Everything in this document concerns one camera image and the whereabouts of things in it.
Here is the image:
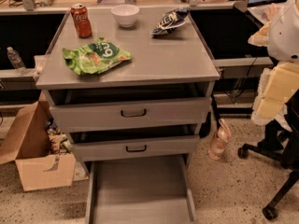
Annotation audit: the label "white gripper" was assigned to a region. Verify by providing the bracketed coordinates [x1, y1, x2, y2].
[248, 0, 299, 127]

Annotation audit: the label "green rice chip bag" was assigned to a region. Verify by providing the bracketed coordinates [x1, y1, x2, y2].
[63, 37, 132, 75]

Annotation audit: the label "grey drawer cabinet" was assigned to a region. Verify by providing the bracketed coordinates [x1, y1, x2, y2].
[35, 5, 221, 224]

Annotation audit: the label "grey top drawer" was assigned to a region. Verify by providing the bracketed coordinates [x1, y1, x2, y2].
[50, 97, 210, 133]

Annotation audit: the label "grey drawer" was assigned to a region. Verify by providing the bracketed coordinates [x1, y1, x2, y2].
[85, 155, 197, 224]
[71, 126, 199, 161]
[50, 97, 210, 133]

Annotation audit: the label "grey bottom drawer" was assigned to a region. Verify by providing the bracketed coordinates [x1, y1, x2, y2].
[85, 155, 197, 224]

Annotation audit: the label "grey middle drawer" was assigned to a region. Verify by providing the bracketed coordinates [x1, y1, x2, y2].
[71, 126, 199, 161]

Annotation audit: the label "person hand on laptop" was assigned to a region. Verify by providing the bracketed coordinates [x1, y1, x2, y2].
[263, 4, 280, 21]

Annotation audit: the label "black side desk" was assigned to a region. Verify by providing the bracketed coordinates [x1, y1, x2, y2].
[234, 1, 268, 28]

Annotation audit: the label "black office chair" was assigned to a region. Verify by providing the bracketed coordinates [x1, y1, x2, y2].
[237, 91, 299, 220]

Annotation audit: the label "pink water bottle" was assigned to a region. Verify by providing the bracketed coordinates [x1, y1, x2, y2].
[207, 119, 232, 160]

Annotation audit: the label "white ceramic bowl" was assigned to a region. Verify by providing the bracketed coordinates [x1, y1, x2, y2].
[111, 4, 139, 28]

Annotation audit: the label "red coca-cola can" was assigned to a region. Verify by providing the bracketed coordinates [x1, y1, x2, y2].
[70, 4, 93, 38]

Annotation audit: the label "snack packets in box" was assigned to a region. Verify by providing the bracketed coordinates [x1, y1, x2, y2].
[46, 119, 71, 155]

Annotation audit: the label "clear plastic water bottle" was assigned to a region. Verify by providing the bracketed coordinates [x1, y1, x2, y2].
[7, 47, 27, 76]

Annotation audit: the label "cardboard box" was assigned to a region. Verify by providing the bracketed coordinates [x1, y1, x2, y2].
[0, 96, 76, 191]

